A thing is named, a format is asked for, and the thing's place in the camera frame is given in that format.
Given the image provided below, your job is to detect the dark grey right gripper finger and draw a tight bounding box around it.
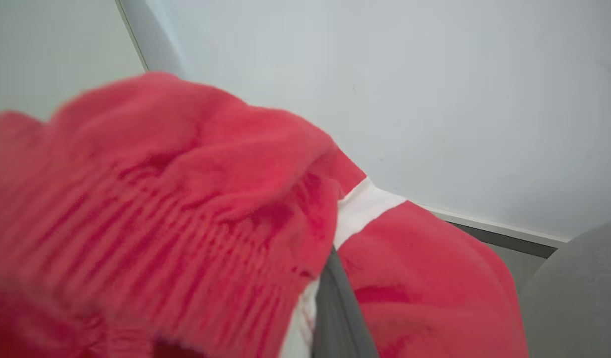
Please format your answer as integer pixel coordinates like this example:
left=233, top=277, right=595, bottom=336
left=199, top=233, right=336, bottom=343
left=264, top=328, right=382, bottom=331
left=312, top=246, right=380, bottom=358

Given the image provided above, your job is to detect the red and white knit sweater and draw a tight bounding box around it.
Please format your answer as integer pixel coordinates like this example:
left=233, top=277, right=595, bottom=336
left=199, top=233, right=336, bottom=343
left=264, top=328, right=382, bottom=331
left=0, top=71, right=530, bottom=358

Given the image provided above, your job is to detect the grey fabric sofa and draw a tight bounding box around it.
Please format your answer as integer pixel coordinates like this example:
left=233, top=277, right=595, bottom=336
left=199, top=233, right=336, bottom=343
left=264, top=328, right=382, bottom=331
left=518, top=219, right=611, bottom=358

